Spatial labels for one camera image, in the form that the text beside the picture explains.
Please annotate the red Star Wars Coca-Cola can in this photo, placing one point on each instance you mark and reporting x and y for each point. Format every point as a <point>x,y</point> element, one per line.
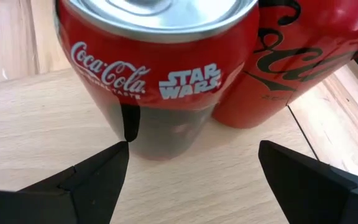
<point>166,46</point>

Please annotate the wooden shelf with black frame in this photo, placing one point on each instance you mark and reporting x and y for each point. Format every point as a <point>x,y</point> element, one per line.
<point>42,140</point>

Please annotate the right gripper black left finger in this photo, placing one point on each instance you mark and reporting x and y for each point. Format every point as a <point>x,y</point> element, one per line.
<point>57,202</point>

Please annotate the red Coca-Cola Zero can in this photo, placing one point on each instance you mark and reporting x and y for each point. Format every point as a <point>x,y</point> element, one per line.
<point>291,77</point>

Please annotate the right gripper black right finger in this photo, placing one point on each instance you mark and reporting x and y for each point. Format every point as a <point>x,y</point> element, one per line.
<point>322,199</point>

